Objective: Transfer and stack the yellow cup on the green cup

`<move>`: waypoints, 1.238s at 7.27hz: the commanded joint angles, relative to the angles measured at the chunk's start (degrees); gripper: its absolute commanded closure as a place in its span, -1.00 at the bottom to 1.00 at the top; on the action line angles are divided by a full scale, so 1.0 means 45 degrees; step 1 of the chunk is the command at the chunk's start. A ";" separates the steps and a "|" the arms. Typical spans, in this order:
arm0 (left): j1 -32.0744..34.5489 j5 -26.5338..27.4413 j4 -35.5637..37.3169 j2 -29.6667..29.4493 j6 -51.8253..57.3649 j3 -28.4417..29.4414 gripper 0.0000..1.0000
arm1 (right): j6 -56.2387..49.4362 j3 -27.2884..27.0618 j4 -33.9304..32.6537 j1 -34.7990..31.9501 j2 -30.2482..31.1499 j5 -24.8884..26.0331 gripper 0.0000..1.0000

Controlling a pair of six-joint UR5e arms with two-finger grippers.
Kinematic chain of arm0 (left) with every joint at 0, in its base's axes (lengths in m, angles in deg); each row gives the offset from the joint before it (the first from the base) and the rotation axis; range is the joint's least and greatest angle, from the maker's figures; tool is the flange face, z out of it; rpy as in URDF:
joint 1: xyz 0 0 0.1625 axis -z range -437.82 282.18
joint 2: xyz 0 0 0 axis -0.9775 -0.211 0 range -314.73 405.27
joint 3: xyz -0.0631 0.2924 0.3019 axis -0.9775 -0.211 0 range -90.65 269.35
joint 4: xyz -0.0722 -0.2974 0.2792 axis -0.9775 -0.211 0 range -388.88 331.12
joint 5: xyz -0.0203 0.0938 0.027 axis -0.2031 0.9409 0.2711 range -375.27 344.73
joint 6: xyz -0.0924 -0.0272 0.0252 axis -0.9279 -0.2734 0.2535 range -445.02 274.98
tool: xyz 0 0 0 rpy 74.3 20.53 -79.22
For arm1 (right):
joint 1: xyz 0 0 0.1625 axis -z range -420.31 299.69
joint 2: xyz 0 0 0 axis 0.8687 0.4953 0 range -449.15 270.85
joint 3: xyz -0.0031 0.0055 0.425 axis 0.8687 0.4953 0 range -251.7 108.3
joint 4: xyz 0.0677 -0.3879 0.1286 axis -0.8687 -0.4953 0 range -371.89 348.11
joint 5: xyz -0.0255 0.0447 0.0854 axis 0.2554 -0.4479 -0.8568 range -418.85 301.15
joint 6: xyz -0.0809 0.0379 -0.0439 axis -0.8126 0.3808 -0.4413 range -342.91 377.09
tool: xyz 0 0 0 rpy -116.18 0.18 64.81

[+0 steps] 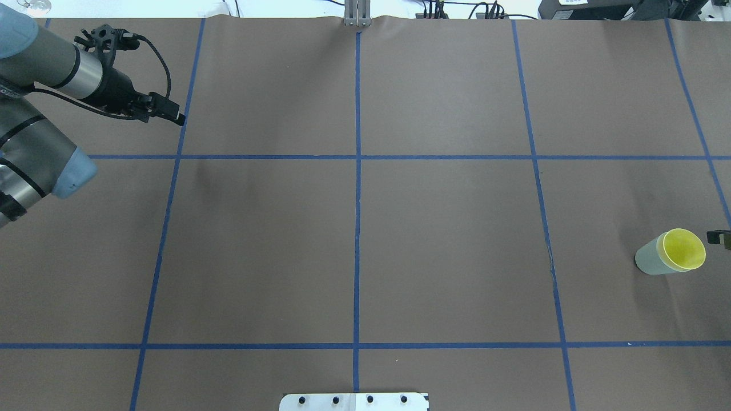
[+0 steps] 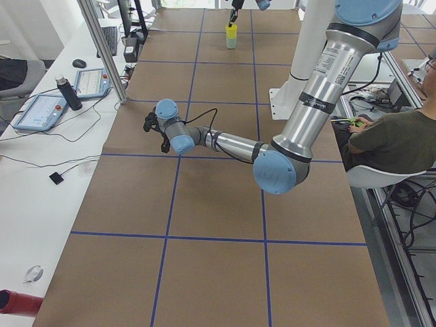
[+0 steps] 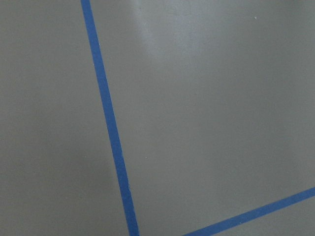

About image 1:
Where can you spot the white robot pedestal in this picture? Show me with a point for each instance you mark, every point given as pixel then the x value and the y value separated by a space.
pixel 356 401

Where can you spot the yellow plastic cup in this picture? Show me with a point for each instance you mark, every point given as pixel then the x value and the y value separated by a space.
pixel 681 250

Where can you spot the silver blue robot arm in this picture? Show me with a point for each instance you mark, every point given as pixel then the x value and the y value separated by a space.
pixel 38 159

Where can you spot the green plastic cup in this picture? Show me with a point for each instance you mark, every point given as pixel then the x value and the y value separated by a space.
pixel 653 260

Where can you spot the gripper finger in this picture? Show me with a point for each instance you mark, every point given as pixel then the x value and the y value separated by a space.
pixel 161 107
pixel 719 238

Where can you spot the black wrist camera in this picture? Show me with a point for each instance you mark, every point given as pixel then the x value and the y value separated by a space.
pixel 107 39

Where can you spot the clear plastic tape dispenser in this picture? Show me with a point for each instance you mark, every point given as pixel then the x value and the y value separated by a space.
pixel 35 8

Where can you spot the aluminium frame post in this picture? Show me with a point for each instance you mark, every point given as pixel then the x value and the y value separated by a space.
pixel 357 13

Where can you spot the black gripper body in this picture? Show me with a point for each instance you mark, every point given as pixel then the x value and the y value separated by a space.
pixel 116 88

